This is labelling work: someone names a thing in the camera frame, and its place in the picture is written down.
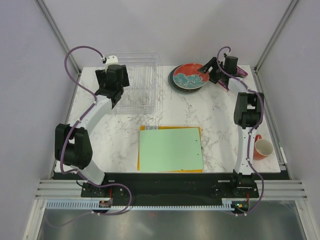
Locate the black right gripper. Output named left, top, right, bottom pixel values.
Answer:
left=197, top=56, right=226, bottom=84

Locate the red and teal plate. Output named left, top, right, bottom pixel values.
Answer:
left=172, top=63, right=210, bottom=90

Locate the grey-green plate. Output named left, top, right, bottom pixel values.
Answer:
left=168, top=69, right=202, bottom=94

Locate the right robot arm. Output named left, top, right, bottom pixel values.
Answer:
left=198, top=57, right=264, bottom=176

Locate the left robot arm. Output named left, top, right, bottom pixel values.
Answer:
left=54, top=64, right=130, bottom=197

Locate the purple book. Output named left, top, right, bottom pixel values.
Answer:
left=218, top=66, right=248, bottom=92

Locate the light green cutting board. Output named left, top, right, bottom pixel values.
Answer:
left=138, top=127, right=204, bottom=173

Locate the orange plastic cup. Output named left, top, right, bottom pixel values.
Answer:
left=253, top=134, right=274, bottom=160

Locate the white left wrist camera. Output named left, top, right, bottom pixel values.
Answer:
left=101, top=55, right=119, bottom=68

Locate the white wire dish rack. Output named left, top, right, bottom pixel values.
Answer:
left=112, top=51, right=163, bottom=115

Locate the right aluminium frame post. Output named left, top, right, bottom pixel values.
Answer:
left=252, top=0, right=301, bottom=74

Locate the aluminium frame post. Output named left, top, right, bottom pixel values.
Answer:
left=34, top=0, right=82, bottom=76
left=252, top=0, right=301, bottom=74

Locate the left aluminium frame post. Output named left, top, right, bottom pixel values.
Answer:
left=34, top=0, right=82, bottom=76

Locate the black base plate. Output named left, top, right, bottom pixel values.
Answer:
left=52, top=171, right=292, bottom=207

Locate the aluminium front rail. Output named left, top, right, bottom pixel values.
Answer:
left=35, top=180, right=307, bottom=200

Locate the white cable duct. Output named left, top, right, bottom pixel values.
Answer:
left=45, top=199, right=249, bottom=211

